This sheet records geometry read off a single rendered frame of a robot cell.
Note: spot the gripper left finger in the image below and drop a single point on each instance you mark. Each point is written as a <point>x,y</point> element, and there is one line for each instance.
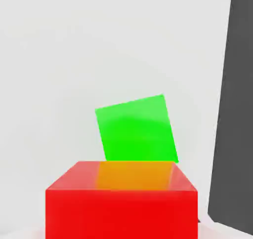
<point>37,235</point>

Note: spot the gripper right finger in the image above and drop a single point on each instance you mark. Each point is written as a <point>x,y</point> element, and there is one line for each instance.
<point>209,232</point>

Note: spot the small red cube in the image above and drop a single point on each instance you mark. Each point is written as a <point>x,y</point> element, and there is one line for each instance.
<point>121,213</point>

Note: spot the small green cube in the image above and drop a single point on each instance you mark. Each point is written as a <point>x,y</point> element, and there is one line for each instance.
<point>138,132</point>

